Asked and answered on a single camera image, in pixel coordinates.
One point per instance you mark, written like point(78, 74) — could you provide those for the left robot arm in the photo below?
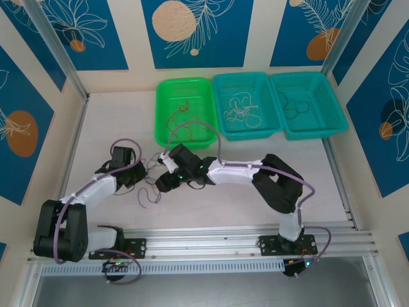
point(96, 188)

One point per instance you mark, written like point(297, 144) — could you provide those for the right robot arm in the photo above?
point(230, 174)

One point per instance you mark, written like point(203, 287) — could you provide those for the green plastic basket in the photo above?
point(191, 92)

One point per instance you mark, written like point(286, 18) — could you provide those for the small controller board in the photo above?
point(116, 267)
point(295, 268)

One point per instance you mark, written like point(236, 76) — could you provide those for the teal plastic basket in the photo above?
point(246, 83)
point(319, 96)

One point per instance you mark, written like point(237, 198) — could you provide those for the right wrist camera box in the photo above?
point(169, 164)

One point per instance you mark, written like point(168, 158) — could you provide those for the aluminium side rail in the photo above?
point(72, 150)
point(340, 188)

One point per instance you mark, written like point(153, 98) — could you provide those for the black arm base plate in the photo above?
point(271, 246)
point(137, 247)

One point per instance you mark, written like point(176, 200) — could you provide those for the aluminium cross rail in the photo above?
point(207, 243)

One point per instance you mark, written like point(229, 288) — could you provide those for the blue floral wall panel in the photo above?
point(287, 32)
point(383, 19)
point(96, 48)
point(377, 144)
point(19, 96)
point(35, 38)
point(223, 48)

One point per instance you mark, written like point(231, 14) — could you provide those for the aluminium frame post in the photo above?
point(346, 35)
point(57, 48)

